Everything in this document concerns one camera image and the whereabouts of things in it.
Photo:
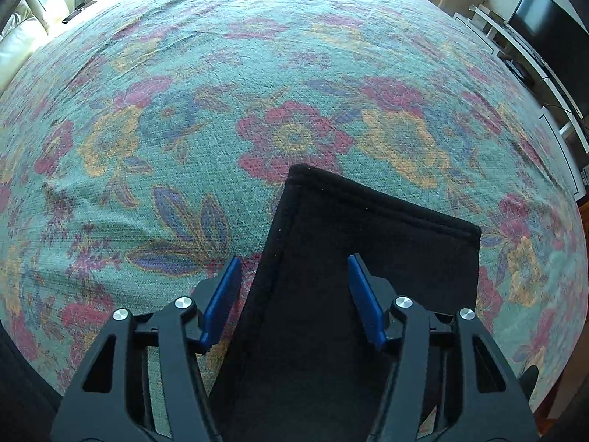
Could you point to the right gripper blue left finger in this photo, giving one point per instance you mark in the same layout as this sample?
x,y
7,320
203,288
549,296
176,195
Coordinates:
x,y
214,299

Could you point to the black pants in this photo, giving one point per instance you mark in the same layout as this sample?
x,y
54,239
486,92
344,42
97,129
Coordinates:
x,y
299,366

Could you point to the black television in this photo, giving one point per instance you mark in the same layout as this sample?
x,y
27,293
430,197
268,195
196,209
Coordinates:
x,y
560,41

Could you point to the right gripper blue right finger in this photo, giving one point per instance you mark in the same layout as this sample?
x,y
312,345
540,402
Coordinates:
x,y
372,296

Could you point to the cream tufted leather headboard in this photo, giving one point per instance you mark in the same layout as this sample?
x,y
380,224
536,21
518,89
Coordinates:
x,y
32,24

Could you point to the floral bedspread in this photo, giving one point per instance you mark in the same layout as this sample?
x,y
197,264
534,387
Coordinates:
x,y
151,139

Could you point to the white tv stand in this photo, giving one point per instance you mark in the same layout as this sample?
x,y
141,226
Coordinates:
x,y
535,75

